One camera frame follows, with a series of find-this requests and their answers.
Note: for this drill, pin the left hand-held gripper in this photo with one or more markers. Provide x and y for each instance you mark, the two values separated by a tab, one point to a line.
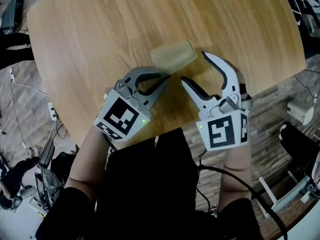
120	116

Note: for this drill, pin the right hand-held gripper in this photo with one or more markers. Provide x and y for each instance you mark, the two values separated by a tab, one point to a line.
222	131

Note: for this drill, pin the person's black shirt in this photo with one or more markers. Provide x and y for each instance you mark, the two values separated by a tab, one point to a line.
150	184

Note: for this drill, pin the white power strip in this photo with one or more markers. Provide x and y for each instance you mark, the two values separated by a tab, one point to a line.
53	111

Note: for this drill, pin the translucent yellow cup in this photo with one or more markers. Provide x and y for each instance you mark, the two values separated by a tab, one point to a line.
173	56

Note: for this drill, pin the wooden table white legs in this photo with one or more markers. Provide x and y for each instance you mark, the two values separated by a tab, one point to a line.
100	34

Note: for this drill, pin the person's left forearm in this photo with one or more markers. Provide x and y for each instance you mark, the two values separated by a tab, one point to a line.
85	159

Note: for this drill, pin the person's right forearm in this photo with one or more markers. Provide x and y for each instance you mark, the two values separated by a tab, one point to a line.
235	174

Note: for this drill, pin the white overturned stool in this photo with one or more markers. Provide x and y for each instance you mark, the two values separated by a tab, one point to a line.
301	112

